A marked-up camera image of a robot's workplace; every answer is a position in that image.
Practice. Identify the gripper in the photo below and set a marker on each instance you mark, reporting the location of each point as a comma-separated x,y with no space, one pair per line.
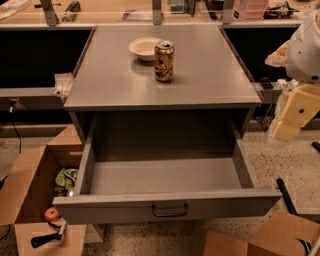
305,55

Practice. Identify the grey top drawer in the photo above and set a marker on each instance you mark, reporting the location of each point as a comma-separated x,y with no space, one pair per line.
134,161

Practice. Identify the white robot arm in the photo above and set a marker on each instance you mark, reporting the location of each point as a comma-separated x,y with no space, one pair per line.
300,56

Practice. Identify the pink storage bin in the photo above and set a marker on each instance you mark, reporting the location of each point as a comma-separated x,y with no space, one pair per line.
249,9

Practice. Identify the grey metal cabinet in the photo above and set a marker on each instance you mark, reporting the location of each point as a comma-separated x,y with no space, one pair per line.
206,72

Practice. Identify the gold drink can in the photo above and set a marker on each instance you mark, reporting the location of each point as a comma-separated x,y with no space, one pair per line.
163,64

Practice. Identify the black rod on floor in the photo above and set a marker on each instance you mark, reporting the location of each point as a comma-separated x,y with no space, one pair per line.
286,197

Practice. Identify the white paper bowl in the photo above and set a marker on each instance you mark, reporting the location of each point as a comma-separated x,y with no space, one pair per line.
144,48

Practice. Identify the cardboard box bottom right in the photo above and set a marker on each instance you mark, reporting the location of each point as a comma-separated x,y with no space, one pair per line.
283,234

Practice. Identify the green chip bag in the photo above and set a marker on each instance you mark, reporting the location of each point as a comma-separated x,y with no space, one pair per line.
66,178

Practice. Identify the red apple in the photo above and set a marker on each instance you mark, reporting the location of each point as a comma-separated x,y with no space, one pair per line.
51,214

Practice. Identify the open cardboard box left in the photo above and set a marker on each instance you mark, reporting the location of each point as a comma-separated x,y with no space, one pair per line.
29,190

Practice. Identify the black drawer handle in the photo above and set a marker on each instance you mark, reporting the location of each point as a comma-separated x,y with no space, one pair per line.
170,212

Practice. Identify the black handled tool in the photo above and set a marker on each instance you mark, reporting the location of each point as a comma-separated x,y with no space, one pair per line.
59,226

